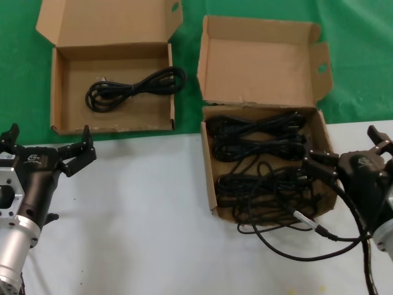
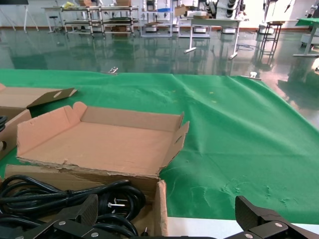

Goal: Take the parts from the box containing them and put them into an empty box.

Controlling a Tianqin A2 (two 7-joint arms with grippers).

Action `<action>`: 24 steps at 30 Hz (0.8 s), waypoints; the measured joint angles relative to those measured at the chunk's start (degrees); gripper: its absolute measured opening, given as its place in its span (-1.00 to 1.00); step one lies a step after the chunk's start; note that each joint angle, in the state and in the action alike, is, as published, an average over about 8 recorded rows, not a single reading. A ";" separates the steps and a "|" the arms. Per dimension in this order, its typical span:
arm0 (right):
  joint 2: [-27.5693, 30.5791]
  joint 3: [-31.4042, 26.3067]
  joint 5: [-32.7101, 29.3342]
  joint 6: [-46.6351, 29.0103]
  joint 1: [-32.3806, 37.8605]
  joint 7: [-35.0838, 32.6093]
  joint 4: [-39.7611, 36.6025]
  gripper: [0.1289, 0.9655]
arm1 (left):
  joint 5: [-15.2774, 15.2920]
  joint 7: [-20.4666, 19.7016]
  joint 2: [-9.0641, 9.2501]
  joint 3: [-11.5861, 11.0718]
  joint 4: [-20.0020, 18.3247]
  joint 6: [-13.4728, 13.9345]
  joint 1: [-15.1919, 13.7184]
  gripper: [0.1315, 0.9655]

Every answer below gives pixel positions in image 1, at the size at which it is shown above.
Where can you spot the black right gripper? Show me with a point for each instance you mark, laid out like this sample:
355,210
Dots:
362,178

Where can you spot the green tablecloth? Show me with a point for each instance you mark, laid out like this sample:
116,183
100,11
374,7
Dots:
18,61

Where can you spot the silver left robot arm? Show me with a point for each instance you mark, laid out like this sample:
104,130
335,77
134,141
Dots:
15,246

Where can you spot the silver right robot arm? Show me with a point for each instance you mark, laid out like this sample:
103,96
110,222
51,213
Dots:
387,233

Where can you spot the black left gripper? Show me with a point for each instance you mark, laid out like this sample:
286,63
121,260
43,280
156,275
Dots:
37,178

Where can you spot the torn-hinge open cardboard box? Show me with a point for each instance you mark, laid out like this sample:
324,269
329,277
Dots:
261,67

